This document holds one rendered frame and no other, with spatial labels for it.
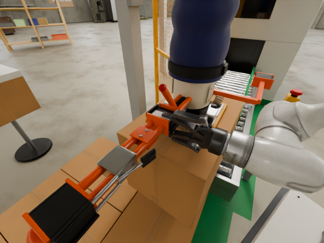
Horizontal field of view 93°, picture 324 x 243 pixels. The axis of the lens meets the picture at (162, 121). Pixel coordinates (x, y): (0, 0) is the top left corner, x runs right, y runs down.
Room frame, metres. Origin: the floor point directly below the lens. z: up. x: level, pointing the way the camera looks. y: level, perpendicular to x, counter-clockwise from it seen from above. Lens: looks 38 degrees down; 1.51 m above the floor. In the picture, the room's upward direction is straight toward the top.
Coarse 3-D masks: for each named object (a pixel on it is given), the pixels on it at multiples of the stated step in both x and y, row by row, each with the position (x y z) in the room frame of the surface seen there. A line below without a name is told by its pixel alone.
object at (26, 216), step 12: (60, 192) 0.14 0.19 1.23; (72, 192) 0.14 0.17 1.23; (84, 192) 0.15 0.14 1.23; (48, 204) 0.12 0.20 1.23; (60, 204) 0.12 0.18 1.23; (72, 204) 0.12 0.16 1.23; (24, 216) 0.10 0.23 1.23; (36, 216) 0.10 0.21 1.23; (48, 216) 0.10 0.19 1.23; (60, 216) 0.10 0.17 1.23; (72, 216) 0.10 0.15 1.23; (36, 228) 0.09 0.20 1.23; (48, 228) 0.09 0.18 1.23; (60, 228) 0.09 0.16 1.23; (48, 240) 0.07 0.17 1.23
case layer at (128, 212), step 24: (96, 144) 0.92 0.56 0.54; (72, 168) 0.68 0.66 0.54; (48, 192) 0.50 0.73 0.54; (120, 192) 0.50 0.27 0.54; (0, 216) 0.36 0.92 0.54; (120, 216) 0.36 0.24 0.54; (144, 216) 0.36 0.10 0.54; (168, 216) 0.36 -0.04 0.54; (0, 240) 0.25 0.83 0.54; (24, 240) 0.25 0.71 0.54; (96, 240) 0.25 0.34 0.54; (120, 240) 0.25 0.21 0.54; (144, 240) 0.25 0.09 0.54; (168, 240) 0.25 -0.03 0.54
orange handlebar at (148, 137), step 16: (176, 96) 0.55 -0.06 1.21; (224, 96) 0.59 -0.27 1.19; (240, 96) 0.56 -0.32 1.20; (256, 96) 0.56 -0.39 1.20; (144, 128) 0.34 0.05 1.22; (160, 128) 0.35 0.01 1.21; (128, 144) 0.29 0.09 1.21; (144, 144) 0.29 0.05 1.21; (96, 176) 0.19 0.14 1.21; (112, 176) 0.19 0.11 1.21; (96, 192) 0.15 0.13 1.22; (32, 240) 0.08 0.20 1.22
